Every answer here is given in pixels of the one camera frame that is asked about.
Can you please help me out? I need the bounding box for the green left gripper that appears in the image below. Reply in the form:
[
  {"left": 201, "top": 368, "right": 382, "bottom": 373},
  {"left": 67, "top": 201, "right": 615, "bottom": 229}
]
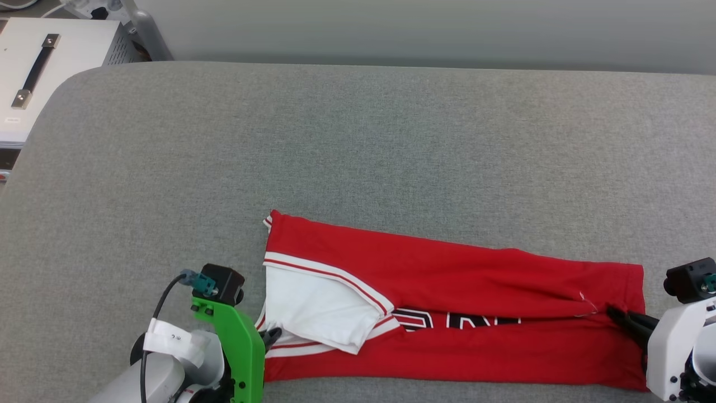
[{"left": 191, "top": 296, "right": 282, "bottom": 403}]

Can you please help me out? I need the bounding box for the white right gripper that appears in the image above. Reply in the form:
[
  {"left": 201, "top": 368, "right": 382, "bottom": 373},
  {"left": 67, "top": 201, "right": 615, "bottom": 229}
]
[{"left": 607, "top": 297, "right": 716, "bottom": 403}]

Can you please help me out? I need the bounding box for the red and white jersey garment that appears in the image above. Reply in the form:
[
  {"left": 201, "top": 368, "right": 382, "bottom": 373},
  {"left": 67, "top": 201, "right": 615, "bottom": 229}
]
[{"left": 255, "top": 210, "right": 649, "bottom": 391}]

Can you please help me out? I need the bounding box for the white tape label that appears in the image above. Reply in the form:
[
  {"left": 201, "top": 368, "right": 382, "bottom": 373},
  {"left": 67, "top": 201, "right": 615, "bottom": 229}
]
[{"left": 143, "top": 318, "right": 209, "bottom": 368}]

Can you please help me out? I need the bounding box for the white equipment case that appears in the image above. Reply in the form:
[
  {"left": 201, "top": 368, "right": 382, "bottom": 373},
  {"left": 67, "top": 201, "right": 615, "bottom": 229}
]
[{"left": 0, "top": 17, "right": 138, "bottom": 149}]

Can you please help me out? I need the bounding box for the black case handle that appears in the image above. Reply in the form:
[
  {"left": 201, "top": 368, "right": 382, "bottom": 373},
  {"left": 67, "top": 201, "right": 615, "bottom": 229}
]
[{"left": 11, "top": 34, "right": 61, "bottom": 110}]

